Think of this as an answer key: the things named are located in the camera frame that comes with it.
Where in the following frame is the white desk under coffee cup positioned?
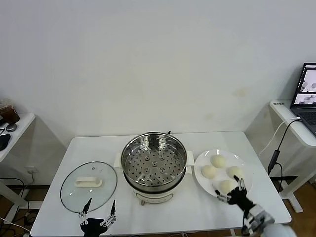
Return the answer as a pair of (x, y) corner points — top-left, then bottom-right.
(0, 113), (37, 223)

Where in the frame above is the white electric cooker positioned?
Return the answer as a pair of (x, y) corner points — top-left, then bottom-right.
(114, 132), (195, 206)

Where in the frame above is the white steamed baozi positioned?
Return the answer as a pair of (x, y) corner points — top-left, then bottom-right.
(226, 165), (245, 179)
(201, 164), (218, 179)
(210, 155), (227, 169)
(219, 179), (237, 195)

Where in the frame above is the white desk under laptop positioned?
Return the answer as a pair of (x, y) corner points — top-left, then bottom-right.
(269, 100), (316, 213)

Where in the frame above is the black floor cable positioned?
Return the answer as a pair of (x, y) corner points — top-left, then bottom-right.
(0, 177), (27, 198)

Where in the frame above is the perforated steel steamer basket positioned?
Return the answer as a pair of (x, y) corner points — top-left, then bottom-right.
(120, 132), (188, 192)

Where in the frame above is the black computer mouse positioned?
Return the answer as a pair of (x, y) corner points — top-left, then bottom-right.
(0, 134), (12, 151)

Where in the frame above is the grey open laptop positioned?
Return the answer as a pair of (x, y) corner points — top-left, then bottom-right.
(290, 62), (316, 138)

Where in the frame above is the glass lid with white handle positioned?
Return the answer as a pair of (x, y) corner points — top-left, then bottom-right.
(60, 161), (118, 213)

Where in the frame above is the white round plate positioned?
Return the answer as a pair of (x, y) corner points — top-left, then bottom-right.
(194, 148), (254, 200)

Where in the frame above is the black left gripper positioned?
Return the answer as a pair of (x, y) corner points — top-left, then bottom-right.
(78, 197), (117, 237)

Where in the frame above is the black cable with adapter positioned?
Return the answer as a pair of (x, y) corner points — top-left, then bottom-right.
(267, 119), (301, 193)

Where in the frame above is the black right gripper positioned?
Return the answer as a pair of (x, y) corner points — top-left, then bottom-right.
(213, 174), (256, 212)

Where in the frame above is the white laptop cable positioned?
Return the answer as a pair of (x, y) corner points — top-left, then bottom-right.
(258, 117), (302, 158)

